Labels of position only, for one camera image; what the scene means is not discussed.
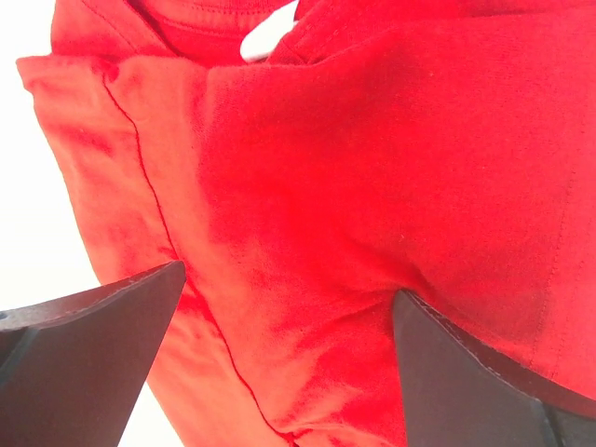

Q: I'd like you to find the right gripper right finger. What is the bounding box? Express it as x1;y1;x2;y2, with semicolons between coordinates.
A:
393;291;595;447

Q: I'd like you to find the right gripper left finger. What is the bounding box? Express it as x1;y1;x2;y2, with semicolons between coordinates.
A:
1;262;185;447

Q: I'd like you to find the red t shirt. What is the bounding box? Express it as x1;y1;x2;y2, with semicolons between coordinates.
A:
17;1;595;446

